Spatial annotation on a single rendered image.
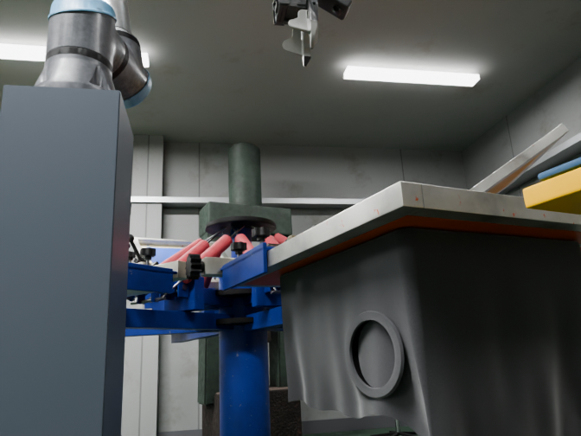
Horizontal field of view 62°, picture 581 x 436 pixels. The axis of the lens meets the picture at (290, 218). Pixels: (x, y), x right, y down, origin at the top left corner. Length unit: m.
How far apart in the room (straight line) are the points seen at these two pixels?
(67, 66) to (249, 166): 3.82
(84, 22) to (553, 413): 1.07
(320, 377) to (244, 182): 3.68
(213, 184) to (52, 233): 4.67
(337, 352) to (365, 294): 0.16
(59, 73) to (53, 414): 0.54
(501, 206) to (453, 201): 0.10
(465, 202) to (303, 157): 4.97
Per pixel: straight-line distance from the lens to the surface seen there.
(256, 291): 1.74
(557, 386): 1.02
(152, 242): 3.37
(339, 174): 5.72
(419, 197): 0.72
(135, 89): 1.13
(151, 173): 5.33
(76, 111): 0.88
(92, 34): 1.00
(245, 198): 4.57
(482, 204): 0.81
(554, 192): 0.67
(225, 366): 2.03
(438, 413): 0.82
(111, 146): 0.85
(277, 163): 5.61
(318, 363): 1.06
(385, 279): 0.84
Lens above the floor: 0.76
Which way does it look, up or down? 16 degrees up
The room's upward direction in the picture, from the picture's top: 3 degrees counter-clockwise
